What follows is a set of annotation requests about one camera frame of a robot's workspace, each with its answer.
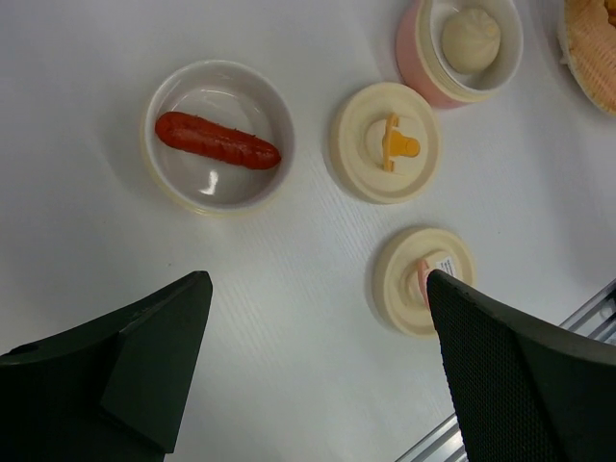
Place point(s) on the red sausage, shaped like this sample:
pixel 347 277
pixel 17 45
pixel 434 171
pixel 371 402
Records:
pixel 202 137

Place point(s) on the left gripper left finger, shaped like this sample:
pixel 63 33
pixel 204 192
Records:
pixel 111 389

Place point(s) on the orange bowl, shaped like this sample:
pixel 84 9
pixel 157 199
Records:
pixel 232 95

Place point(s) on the cream lid pink handle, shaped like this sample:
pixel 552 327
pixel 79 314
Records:
pixel 399 279

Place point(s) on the white round bun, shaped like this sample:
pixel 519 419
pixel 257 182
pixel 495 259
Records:
pixel 471 40

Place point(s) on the cream lid orange handle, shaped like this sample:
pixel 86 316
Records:
pixel 385 143

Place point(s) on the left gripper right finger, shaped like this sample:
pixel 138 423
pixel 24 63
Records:
pixel 524 375

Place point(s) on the fish-shaped woven basket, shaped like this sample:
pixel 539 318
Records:
pixel 586 34

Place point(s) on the pink bowl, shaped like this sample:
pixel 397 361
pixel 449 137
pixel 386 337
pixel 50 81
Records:
pixel 424 68

